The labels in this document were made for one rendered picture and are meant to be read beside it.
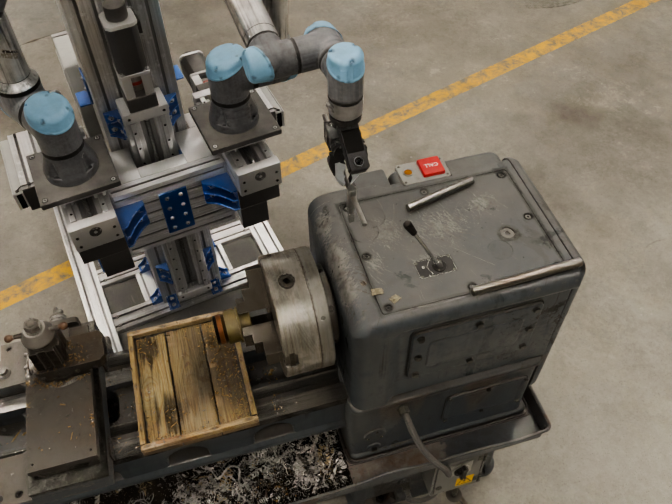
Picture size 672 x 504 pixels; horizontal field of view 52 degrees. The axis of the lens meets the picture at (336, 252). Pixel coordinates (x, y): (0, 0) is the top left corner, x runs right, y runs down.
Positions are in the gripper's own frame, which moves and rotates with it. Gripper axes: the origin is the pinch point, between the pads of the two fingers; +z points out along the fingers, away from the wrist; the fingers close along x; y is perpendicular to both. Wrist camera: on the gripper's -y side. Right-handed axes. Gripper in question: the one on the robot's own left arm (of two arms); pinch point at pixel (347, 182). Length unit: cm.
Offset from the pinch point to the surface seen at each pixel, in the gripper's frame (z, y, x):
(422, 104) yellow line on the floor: 139, 174, -103
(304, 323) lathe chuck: 18.6, -23.1, 18.0
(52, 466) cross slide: 40, -30, 82
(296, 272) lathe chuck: 13.9, -11.7, 16.5
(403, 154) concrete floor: 139, 138, -78
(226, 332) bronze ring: 27.5, -14.3, 35.8
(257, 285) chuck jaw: 21.2, -7.2, 25.7
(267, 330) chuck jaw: 26.7, -17.3, 26.1
